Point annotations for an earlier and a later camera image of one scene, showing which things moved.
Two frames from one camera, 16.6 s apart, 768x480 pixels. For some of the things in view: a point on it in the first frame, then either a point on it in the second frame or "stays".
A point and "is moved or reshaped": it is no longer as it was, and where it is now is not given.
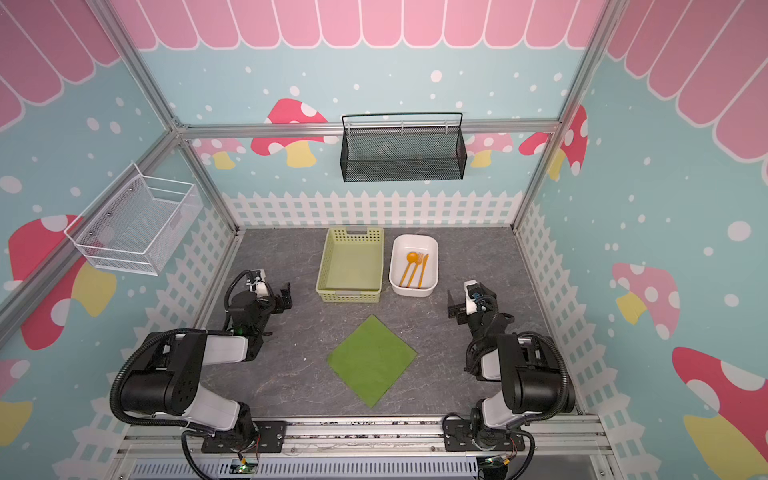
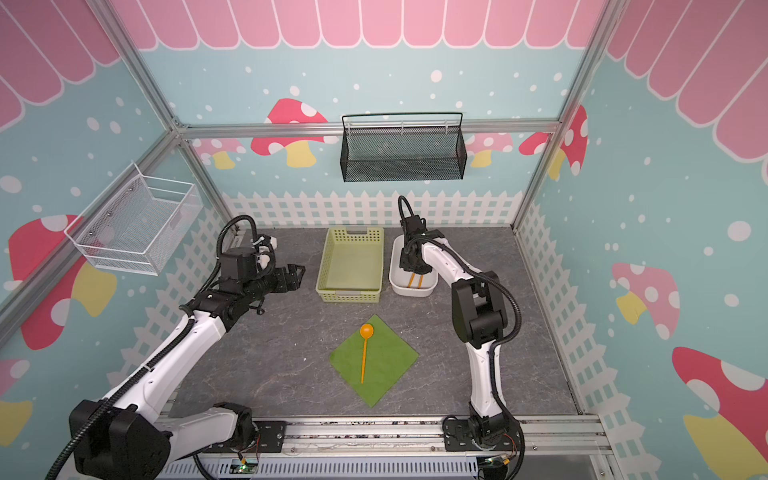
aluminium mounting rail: x=181 y=435 stays
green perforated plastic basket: x=350 y=267 stays
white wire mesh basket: x=137 y=223 stays
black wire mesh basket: x=407 y=154 stays
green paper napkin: x=371 y=360 stays
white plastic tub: x=400 y=246 stays
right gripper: x=459 y=303 to x=411 y=261
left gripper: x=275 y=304 to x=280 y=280
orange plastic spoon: x=411 y=258 is moved or reshaped
